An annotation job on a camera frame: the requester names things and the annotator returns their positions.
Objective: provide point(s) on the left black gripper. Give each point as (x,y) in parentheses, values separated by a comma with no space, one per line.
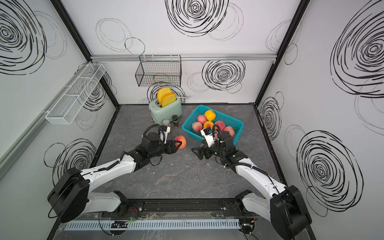
(173,149)

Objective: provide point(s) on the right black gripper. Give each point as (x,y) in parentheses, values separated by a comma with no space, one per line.
(200,150)

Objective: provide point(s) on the orange red wrinkled peach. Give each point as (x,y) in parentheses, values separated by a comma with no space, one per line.
(180,142)

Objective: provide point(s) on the pink peach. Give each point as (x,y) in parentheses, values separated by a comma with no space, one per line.
(230,130)
(197,126)
(202,119)
(221,125)

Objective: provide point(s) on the yellow peach red spot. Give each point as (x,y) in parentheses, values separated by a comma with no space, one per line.
(210,115)

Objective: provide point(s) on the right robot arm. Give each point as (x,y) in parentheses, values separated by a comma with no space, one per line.
(281,205)

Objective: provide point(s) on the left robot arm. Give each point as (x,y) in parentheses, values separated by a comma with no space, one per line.
(74,194)

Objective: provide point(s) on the teal plastic basket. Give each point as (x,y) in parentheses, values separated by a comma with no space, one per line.
(236,124)

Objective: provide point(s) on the silver lid spice jar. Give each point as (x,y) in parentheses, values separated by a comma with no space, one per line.
(167,123)

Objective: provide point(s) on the black lid spice bottle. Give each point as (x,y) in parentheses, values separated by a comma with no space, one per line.
(175,120)

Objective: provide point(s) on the mint green toaster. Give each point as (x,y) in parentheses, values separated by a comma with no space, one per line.
(159,114)

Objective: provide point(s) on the front yellow toast slice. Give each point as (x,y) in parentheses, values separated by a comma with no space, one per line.
(168,99)

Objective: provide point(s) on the yellow toast slice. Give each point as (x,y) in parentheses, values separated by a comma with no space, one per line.
(163,92)
(168,99)

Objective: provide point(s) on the rear yellow toast slice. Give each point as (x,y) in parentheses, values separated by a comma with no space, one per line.
(163,92)

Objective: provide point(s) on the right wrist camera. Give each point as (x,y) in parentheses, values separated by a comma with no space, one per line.
(208,135)

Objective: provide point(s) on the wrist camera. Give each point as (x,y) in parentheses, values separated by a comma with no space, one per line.
(164,132)
(208,135)

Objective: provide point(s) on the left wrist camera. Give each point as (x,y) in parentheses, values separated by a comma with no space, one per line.
(164,132)

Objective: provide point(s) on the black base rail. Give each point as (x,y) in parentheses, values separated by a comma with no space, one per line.
(227,207)

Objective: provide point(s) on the white slotted cable duct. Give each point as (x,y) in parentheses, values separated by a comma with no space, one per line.
(108,225)

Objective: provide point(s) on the black wire wall basket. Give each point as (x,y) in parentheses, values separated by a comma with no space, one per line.
(159,69)

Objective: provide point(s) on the aluminium wall rail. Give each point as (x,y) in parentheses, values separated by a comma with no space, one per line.
(184,57)

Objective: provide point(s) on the white mesh wall shelf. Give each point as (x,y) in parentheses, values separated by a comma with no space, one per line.
(85,92)

